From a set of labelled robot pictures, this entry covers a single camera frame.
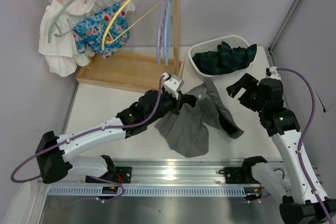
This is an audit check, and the white pleated garment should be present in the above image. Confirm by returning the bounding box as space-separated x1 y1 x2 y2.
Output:
39 0 135 77

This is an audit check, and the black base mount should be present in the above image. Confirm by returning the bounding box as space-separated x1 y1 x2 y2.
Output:
98 166 132 184
218 167 254 184

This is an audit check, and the grey pleated skirt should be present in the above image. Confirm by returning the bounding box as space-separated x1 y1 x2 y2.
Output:
155 80 244 158

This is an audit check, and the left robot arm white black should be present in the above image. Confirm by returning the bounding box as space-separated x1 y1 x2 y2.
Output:
35 90 196 184

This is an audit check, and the purple hanger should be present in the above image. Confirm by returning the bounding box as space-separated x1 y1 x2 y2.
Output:
156 0 166 65

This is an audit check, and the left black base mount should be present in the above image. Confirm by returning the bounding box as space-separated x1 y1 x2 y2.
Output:
98 166 132 184

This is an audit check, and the blue floral garment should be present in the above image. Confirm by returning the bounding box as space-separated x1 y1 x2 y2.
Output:
72 1 131 59

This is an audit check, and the dark green plaid garment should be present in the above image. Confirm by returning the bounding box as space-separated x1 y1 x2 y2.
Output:
192 41 257 76

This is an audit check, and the light blue hanger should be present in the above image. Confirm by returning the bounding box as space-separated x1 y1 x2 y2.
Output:
163 0 173 66

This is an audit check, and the wooden clothes rack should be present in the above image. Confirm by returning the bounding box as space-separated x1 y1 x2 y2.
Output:
49 0 184 93

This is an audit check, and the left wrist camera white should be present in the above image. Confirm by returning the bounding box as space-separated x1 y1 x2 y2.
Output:
161 72 184 100

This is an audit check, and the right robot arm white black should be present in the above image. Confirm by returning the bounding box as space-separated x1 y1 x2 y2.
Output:
226 73 335 223

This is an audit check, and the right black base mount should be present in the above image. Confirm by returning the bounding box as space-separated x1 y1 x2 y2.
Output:
218 167 254 184

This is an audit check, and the white slotted cable duct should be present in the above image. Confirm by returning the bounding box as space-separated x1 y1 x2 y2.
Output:
47 186 249 197

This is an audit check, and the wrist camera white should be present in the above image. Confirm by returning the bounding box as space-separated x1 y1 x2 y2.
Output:
161 72 184 100
266 66 281 80

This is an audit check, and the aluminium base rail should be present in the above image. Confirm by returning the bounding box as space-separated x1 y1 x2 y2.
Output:
37 155 261 185

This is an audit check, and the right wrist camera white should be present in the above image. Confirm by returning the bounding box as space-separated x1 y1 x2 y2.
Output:
266 66 281 80

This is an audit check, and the white perforated plastic basket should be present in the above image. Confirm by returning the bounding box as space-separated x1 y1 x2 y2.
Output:
188 35 250 80

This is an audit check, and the yellow hanger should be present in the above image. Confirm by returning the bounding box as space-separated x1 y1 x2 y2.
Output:
101 0 163 51

